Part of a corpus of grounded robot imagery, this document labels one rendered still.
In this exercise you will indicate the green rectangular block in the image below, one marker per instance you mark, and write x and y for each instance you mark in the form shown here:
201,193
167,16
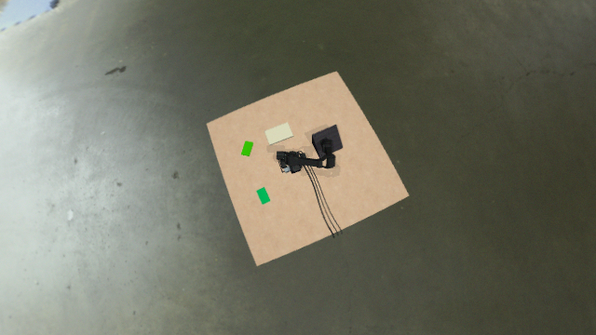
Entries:
247,148
263,196

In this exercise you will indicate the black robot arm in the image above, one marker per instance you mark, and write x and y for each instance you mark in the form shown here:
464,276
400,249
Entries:
293,159

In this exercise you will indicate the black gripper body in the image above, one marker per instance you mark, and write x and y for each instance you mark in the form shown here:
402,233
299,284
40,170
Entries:
282,162

